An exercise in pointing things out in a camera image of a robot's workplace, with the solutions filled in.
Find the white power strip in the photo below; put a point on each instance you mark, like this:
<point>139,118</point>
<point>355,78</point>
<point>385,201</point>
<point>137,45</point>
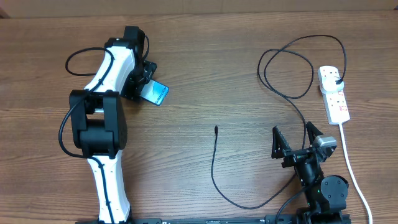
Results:
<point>335,103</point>

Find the blue smartphone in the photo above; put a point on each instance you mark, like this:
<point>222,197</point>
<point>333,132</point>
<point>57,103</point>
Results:
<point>154,92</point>

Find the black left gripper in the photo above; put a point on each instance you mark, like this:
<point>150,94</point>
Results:
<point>148,68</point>

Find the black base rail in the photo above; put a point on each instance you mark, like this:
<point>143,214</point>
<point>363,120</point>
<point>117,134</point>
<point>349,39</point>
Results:
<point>199,221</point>

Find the white charger plug adapter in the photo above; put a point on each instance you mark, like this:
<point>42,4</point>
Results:
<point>329,85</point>

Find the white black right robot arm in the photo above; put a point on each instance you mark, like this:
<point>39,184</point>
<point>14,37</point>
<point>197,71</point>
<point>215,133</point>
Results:
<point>326,196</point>

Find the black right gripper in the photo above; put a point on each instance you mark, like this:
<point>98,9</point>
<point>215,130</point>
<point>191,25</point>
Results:
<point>279,147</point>

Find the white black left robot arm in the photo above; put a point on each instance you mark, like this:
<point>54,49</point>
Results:
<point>99,125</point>

